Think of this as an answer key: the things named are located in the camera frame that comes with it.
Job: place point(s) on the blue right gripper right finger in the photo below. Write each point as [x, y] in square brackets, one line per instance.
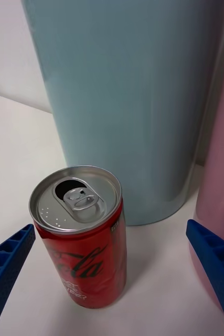
[216, 260]

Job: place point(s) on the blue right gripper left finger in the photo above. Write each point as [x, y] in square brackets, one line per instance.
[4, 265]

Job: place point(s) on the red drink can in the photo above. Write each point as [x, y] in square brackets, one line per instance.
[88, 265]

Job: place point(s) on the pink plastic bin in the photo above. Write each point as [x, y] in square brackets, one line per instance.
[223, 162]

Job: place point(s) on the pale blue plastic bin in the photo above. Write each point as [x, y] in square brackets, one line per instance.
[127, 105]

